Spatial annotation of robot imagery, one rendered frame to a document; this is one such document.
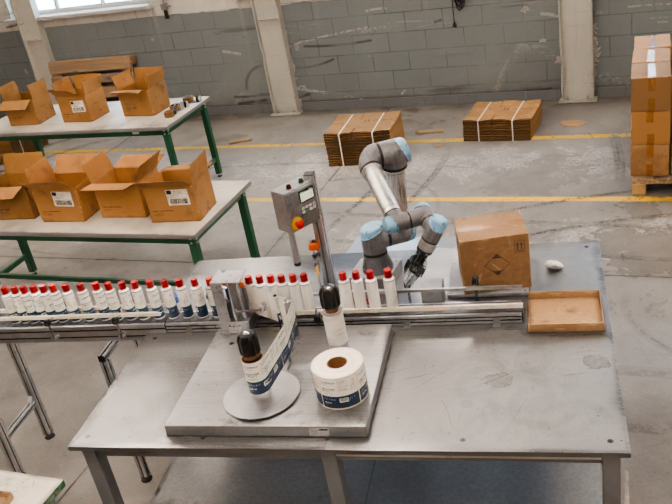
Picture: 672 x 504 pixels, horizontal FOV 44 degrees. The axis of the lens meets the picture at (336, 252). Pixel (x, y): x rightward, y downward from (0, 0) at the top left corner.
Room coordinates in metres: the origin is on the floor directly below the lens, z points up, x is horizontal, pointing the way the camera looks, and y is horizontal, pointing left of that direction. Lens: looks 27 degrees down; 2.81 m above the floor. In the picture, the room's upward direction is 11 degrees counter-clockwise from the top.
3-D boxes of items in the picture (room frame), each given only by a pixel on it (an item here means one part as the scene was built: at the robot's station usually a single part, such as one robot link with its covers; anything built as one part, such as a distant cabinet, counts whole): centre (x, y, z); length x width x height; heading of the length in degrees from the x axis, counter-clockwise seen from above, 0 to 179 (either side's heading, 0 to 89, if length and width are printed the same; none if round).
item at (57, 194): (5.26, 1.70, 0.97); 0.45 x 0.38 x 0.37; 158
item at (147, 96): (7.43, 1.47, 0.97); 0.43 x 0.42 x 0.37; 152
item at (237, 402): (2.67, 0.39, 0.89); 0.31 x 0.31 x 0.01
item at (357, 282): (3.16, -0.07, 0.98); 0.05 x 0.05 x 0.20
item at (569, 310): (2.92, -0.90, 0.85); 0.30 x 0.26 x 0.04; 73
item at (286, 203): (3.31, 0.13, 1.38); 0.17 x 0.10 x 0.19; 128
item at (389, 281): (3.13, -0.20, 0.98); 0.05 x 0.05 x 0.20
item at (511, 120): (7.34, -1.76, 0.11); 0.65 x 0.54 x 0.22; 62
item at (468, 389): (3.07, -0.04, 0.82); 2.10 x 1.50 x 0.02; 73
